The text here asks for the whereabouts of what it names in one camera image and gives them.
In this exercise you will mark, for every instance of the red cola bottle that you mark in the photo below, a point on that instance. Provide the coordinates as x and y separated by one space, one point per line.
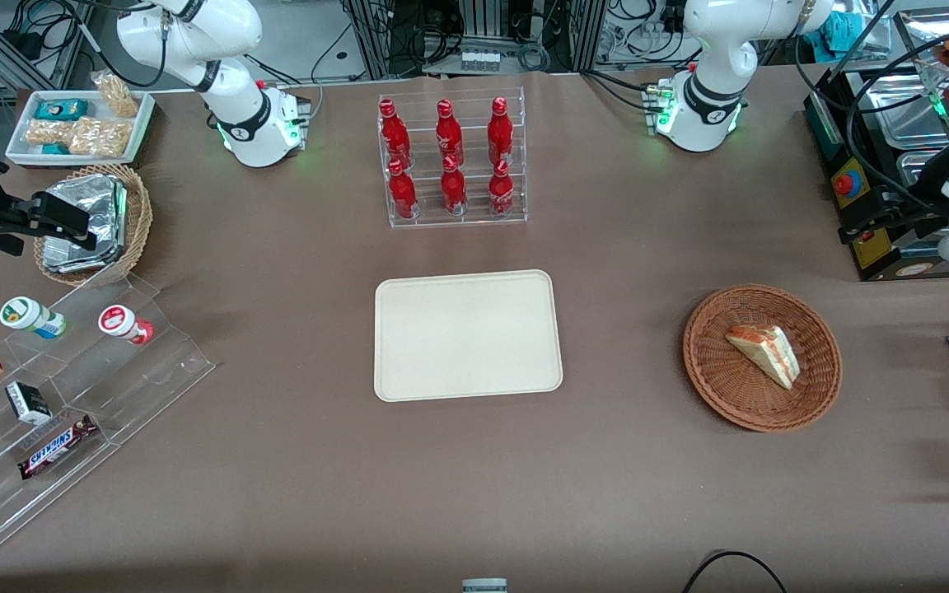
500 136
402 193
501 191
448 136
395 136
454 189

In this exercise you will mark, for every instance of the clear bag of crackers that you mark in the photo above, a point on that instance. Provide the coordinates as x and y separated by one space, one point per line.
116 95
104 138
50 132

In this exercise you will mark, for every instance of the green lid yogurt cup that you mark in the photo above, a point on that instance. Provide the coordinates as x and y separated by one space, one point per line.
25 315

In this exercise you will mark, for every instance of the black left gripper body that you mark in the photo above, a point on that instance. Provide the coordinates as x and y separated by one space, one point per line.
918 207

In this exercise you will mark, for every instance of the brown round wicker basket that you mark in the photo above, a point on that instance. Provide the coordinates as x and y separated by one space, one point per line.
717 379

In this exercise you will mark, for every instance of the cream rectangular tray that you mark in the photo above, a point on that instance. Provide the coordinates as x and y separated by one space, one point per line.
466 336

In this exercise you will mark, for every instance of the triangle sandwich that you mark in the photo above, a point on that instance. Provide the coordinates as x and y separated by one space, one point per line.
767 354

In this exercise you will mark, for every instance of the small grey device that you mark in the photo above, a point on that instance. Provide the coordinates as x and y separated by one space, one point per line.
484 586

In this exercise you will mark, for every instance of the teal cloth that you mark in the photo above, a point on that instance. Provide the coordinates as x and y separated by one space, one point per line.
843 31

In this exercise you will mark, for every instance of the white snack tray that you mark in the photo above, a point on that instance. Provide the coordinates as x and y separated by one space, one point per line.
21 152

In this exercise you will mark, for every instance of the light tan wicker basket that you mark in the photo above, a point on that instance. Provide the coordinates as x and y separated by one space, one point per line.
138 210

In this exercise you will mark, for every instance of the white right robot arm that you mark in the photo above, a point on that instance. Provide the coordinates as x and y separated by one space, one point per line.
236 115

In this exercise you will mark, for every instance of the large steel pan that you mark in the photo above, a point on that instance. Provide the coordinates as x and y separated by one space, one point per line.
907 111

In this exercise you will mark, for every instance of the red lid yogurt cup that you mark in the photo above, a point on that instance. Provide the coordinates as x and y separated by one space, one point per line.
120 321

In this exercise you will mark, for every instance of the small teal snack packet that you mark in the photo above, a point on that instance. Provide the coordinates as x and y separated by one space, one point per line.
56 149

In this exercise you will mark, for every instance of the Snickers chocolate bar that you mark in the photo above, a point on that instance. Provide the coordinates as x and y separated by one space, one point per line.
56 447

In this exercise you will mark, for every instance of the teal snack box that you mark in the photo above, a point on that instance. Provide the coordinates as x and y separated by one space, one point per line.
61 109

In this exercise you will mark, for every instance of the clear acrylic stepped shelf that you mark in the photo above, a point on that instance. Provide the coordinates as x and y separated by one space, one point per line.
112 387

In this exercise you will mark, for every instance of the small steel pan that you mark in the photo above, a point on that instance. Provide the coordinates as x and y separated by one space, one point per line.
919 169

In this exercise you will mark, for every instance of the clear acrylic bottle rack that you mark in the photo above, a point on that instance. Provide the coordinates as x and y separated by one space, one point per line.
474 216

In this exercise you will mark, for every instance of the black food warmer cabinet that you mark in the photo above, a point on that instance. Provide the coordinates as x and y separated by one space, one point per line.
825 140

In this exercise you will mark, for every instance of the small black white box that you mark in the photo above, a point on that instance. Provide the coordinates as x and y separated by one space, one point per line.
28 403

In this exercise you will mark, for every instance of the silver foil wrapped pack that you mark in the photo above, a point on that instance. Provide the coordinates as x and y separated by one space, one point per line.
95 202

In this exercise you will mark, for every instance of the red emergency stop button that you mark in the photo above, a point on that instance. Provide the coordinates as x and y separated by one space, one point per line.
849 183

